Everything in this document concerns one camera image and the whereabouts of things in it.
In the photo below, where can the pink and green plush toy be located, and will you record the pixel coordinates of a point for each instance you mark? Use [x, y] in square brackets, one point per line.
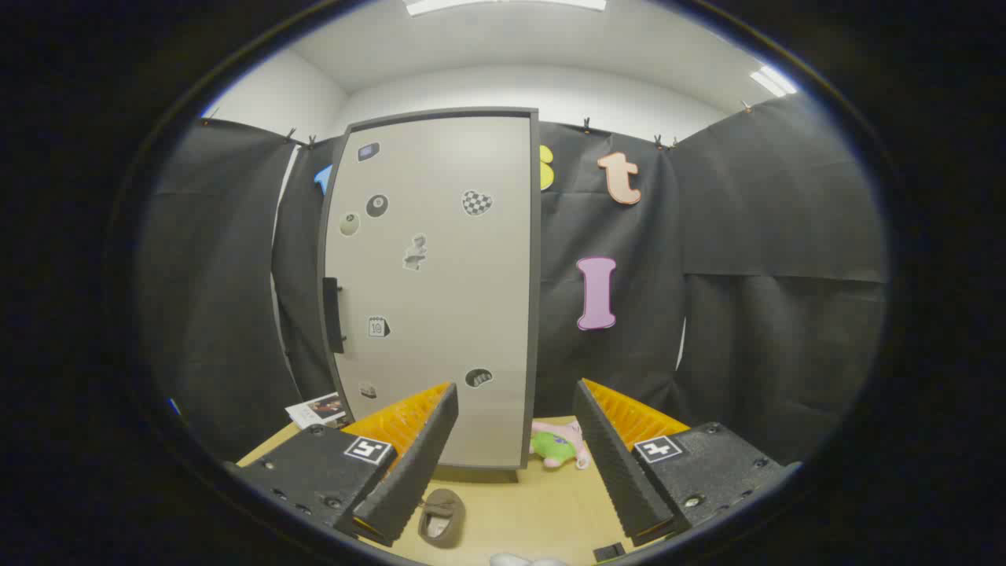
[554, 448]

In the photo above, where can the white book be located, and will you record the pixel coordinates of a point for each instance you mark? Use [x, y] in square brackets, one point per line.
[314, 410]

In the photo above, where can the black backdrop cloth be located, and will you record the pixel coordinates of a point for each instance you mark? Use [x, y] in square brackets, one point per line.
[747, 236]

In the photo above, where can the white soft object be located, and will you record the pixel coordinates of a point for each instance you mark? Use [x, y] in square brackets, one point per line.
[515, 560]

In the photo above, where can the grey shoe cabinet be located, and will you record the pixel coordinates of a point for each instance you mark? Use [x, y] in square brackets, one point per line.
[535, 314]

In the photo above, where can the grey shoe cabinet door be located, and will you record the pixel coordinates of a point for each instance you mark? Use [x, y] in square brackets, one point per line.
[448, 299]

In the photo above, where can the long ceiling light panel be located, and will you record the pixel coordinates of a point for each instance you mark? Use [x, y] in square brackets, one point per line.
[503, 4]

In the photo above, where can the small black object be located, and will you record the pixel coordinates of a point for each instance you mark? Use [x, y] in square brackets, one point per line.
[609, 552]

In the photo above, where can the small ceiling light panel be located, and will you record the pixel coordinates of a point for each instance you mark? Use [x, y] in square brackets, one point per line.
[774, 80]

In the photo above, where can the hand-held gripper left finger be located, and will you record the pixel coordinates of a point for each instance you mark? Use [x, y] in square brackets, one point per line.
[420, 464]

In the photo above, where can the brown fuzzy shoe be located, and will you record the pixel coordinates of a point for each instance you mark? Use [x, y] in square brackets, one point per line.
[440, 525]

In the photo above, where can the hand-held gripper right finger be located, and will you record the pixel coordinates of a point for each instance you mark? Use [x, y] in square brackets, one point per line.
[613, 464]

